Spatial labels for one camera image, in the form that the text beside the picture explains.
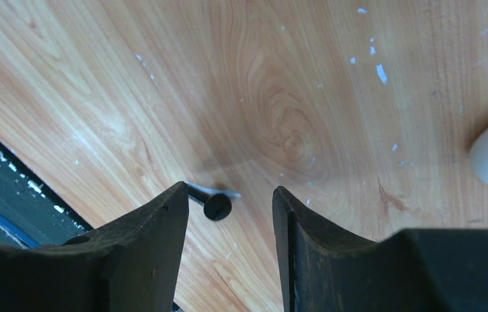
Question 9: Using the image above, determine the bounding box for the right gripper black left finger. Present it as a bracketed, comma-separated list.
[0, 182, 189, 311]

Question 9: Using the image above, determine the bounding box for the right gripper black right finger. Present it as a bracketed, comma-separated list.
[272, 187, 488, 311]

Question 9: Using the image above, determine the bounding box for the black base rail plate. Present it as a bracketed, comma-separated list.
[0, 142, 93, 249]

